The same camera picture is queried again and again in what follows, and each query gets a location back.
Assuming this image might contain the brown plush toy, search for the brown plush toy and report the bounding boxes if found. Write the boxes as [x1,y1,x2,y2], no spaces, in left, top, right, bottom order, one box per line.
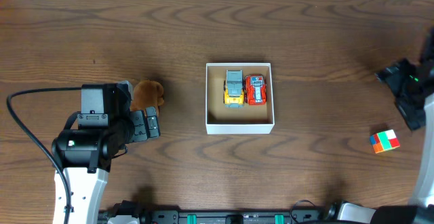
[130,79,164,114]

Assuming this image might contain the colourful puzzle cube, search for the colourful puzzle cube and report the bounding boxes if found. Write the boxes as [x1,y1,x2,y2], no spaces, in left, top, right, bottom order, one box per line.
[370,130,400,153]

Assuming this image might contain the yellow toy dump truck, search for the yellow toy dump truck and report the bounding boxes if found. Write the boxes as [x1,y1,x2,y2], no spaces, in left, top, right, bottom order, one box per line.
[224,70,245,108]

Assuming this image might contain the white cardboard box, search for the white cardboard box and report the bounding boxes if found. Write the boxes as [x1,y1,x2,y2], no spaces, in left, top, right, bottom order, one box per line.
[205,62,275,134]

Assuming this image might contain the red toy fire truck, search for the red toy fire truck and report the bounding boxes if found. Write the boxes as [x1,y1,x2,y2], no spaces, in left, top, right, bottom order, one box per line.
[245,75,267,106]

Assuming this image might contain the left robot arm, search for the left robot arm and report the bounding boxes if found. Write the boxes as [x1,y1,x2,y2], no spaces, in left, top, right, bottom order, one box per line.
[52,107,161,223]

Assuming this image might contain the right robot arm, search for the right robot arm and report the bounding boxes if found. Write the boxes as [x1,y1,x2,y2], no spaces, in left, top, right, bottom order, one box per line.
[323,30,433,224]

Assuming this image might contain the black right camera box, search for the black right camera box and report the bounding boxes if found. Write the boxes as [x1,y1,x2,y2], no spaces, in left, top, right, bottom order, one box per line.
[375,58,420,98]

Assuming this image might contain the black camera box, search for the black camera box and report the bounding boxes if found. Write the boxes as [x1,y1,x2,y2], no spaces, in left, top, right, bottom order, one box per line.
[375,58,420,98]
[77,80,134,129]

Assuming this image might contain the black left camera box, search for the black left camera box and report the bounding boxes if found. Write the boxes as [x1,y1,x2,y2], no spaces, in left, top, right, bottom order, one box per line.
[77,80,134,129]

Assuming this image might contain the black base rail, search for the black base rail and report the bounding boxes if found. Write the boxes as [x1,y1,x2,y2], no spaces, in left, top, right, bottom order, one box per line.
[98,200,408,224]

